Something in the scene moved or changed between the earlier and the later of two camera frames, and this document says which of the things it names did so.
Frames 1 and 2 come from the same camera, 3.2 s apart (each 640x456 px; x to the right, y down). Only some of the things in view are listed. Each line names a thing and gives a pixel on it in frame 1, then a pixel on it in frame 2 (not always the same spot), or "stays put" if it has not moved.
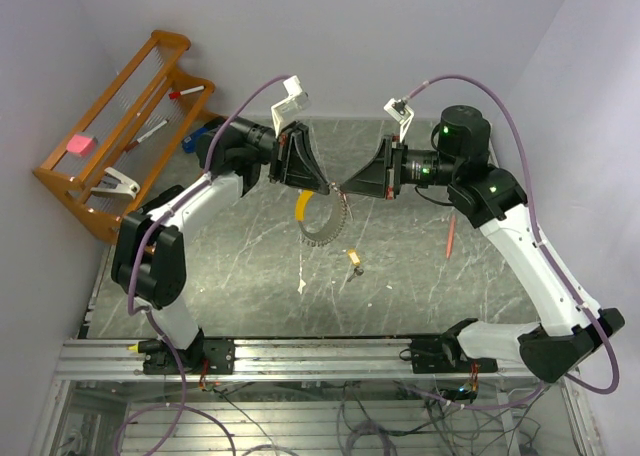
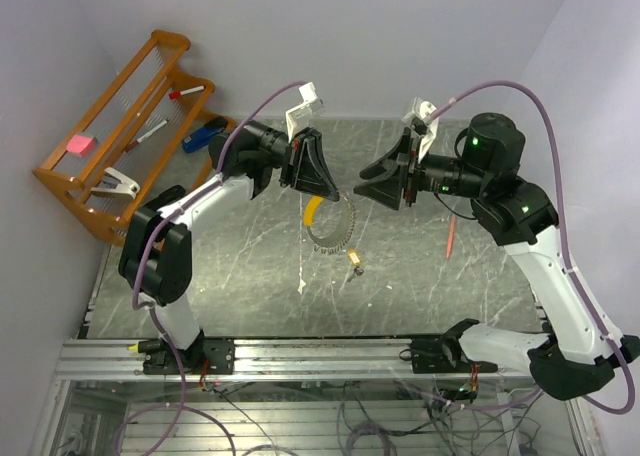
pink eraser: x=82 y=144 stays put
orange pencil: x=450 y=236 stays put
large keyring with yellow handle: x=331 y=227 to x=335 y=244
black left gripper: x=294 y=162 stays put
